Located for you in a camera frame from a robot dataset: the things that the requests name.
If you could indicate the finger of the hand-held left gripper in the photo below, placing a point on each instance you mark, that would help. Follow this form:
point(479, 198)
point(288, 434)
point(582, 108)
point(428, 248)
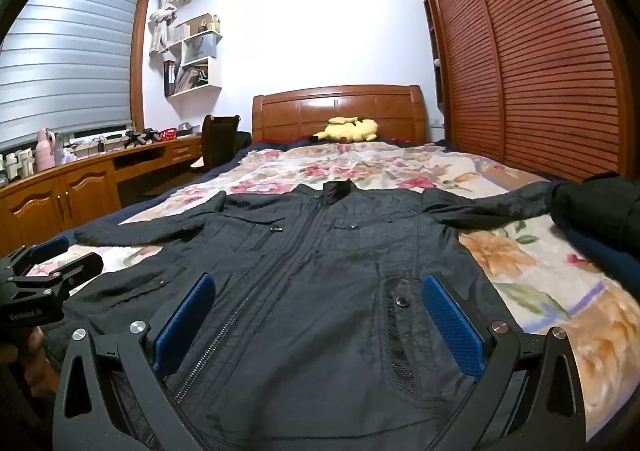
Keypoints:
point(65, 278)
point(47, 250)

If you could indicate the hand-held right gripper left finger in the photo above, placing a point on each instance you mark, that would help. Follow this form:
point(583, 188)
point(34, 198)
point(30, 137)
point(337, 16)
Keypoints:
point(185, 326)

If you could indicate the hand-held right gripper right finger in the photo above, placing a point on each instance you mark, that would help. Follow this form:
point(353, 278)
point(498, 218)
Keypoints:
point(452, 326)

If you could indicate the black jacket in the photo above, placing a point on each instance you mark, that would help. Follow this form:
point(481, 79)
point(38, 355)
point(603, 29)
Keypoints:
point(310, 306)

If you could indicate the person's left hand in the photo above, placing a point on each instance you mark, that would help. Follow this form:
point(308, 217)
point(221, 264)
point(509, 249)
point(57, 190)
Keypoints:
point(35, 361)

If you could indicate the wooden desk cabinet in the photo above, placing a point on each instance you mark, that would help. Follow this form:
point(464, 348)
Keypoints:
point(35, 201)

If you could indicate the row of white containers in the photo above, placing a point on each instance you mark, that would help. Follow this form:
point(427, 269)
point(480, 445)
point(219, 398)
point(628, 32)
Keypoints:
point(17, 165)

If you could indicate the pink bottle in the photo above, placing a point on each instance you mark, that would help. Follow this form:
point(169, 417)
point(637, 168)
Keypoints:
point(45, 151)

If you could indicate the floral blanket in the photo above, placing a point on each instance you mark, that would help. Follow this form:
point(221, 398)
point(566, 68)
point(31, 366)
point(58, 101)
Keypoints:
point(525, 256)

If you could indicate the black tripod gadget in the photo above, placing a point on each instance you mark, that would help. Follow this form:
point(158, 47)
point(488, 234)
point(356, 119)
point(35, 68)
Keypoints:
point(140, 137)

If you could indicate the blue folded garment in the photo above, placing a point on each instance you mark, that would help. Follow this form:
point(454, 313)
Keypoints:
point(600, 258)

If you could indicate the red basket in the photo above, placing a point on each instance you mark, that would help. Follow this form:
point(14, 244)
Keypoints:
point(168, 134)

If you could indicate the grey metal bowl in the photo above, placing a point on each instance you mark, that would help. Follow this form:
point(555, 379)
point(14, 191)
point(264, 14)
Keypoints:
point(188, 128)

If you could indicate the black puffy folded garment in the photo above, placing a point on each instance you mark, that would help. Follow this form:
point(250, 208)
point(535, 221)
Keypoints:
point(600, 206)

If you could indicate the dark brown chair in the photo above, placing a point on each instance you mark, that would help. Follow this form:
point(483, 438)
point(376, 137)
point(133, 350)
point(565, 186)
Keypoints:
point(220, 136)

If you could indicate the grey window blind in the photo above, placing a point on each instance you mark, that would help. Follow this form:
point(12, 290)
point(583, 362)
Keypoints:
point(65, 56)

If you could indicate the black binders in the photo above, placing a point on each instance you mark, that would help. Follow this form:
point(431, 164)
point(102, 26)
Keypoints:
point(170, 78)

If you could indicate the yellow plush toy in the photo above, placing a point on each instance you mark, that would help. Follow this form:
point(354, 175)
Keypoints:
point(350, 131)

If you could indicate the wooden bed headboard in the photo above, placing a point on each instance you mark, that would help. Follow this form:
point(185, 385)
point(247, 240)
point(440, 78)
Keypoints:
point(300, 116)

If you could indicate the white paper bag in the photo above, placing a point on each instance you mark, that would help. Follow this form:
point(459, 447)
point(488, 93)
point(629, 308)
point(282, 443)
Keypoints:
point(194, 48)

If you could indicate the tied beige curtain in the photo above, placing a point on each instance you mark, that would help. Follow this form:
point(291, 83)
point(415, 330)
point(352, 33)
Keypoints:
point(162, 26)

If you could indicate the wooden louvred wardrobe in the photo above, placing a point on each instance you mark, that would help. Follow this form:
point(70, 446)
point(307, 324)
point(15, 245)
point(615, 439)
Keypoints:
point(525, 56)

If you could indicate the wooden window frame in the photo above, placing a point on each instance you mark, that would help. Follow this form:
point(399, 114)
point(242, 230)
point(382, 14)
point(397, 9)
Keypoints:
point(140, 56)

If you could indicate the white wall shelf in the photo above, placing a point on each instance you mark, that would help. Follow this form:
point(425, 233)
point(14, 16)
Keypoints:
point(215, 73)

